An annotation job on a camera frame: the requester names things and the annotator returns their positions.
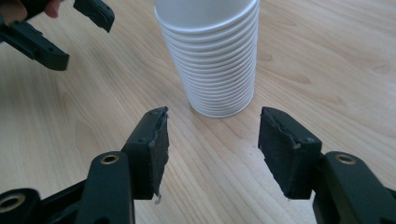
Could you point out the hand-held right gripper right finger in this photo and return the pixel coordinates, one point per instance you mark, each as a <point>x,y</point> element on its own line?
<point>286,155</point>

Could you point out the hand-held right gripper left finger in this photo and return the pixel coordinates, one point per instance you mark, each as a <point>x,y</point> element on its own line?
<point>149,155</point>

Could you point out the stack of white paper cups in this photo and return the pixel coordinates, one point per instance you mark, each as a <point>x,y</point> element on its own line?
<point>214,68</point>

